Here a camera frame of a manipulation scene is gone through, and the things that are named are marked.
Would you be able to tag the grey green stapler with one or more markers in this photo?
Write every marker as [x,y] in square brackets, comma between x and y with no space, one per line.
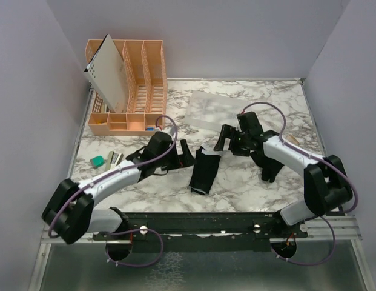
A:
[113,159]

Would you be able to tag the orange plastic desk organizer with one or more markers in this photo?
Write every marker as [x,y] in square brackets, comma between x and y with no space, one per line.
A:
[148,90]

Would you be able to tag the white booklet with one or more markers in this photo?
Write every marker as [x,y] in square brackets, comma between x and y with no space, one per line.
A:
[106,73]

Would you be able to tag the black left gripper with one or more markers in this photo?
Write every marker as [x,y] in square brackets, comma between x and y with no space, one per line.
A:
[185,159]

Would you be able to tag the clear plastic box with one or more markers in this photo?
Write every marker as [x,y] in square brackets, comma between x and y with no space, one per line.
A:
[210,111]

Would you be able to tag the green eraser block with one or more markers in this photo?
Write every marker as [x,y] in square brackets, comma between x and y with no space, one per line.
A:
[97,161]

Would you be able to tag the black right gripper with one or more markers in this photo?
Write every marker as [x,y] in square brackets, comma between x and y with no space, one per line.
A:
[230,131]

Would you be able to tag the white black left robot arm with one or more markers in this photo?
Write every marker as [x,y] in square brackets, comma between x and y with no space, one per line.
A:
[68,212]

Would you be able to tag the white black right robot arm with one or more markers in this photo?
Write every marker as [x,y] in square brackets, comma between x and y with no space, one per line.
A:
[324,185]

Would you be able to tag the aluminium frame rail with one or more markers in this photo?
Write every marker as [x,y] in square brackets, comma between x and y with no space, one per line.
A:
[345,228]

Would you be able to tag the black folded garment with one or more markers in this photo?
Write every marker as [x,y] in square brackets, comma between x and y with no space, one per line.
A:
[270,167]

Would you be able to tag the black white boxer briefs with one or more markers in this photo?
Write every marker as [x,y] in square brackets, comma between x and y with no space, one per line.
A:
[204,171]

